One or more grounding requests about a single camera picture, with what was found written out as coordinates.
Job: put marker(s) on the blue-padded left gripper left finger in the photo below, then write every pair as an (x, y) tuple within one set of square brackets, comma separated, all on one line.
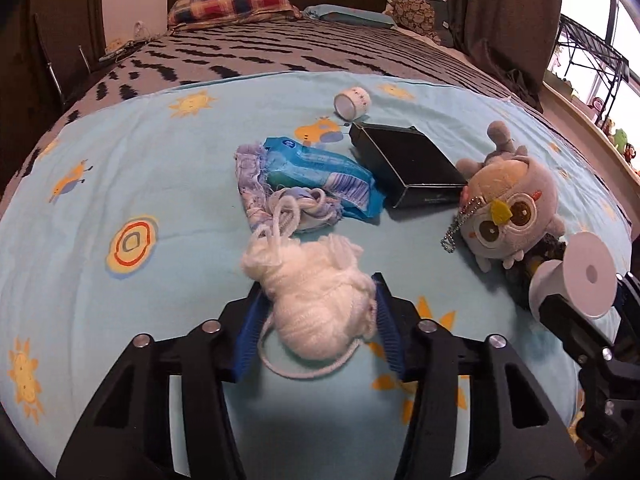
[(124, 431)]

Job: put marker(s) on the brown patterned cushion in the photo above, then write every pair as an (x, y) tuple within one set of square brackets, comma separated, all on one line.
[(427, 18)]

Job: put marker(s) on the blue tissue pack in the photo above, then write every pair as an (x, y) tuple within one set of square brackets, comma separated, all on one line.
[(289, 163)]

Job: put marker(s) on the black scrunchie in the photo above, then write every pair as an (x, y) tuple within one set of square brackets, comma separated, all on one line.
[(548, 248)]

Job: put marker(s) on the black box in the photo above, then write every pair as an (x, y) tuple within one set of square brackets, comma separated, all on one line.
[(408, 168)]

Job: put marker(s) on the green frog toy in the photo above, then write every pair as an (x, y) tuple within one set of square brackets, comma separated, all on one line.
[(620, 140)]

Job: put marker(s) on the white spool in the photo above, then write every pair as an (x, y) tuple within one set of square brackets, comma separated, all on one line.
[(585, 278)]

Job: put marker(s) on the black metal rack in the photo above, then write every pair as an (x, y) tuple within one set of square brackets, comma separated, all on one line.
[(593, 69)]

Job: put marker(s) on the dark brown curtain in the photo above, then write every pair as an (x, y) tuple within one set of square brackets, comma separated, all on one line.
[(510, 40)]

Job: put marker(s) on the dark wooden wardrobe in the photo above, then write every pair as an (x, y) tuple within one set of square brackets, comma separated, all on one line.
[(29, 103)]

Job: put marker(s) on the dark wooden chair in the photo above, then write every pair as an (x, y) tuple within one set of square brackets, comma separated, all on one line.
[(63, 55)]

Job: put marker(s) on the grey owl plush toy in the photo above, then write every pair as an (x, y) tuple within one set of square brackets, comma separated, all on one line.
[(509, 204)]

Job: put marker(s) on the light blue cartoon sheet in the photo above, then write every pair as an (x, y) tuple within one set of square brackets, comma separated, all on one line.
[(131, 221)]

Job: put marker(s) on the blue white patterned cloth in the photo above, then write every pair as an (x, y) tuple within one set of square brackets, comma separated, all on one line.
[(260, 199)]

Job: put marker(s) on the teal flat pillow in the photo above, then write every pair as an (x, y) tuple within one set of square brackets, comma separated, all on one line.
[(344, 14)]

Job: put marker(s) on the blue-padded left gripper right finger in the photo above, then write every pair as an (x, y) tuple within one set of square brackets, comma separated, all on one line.
[(514, 430)]

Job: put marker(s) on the white bandage roll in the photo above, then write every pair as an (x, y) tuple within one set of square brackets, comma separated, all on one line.
[(351, 104)]

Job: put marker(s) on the plaid red blue pillow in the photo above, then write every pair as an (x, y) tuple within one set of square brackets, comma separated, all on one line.
[(200, 14)]

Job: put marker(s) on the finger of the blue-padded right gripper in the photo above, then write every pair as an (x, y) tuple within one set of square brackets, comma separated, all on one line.
[(627, 301), (583, 342)]

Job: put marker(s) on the grey black patterned blanket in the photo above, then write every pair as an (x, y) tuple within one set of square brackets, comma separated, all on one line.
[(192, 56)]

